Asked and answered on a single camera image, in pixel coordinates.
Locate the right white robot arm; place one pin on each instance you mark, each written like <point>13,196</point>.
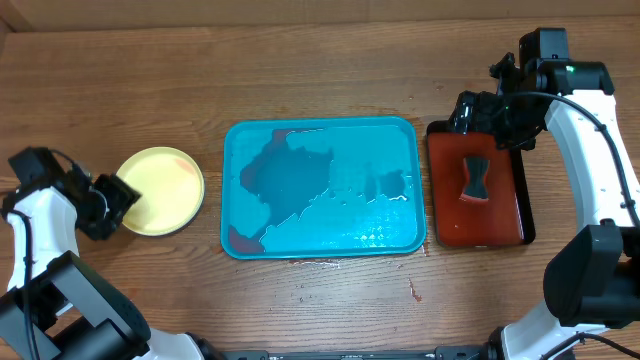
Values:
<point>592,285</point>

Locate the green rimmed plate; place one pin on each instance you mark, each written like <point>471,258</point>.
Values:
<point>172,189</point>

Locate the teal plastic tray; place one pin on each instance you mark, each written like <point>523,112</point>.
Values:
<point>322,188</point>

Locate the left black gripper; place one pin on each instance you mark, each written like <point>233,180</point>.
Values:
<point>126,196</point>

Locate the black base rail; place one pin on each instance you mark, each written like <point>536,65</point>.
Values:
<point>350,354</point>

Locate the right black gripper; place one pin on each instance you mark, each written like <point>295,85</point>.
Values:
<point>484,107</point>

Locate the black red rectangular tray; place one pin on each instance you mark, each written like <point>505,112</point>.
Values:
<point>506,219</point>

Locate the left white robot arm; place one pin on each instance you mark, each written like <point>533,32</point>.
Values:
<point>57,306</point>

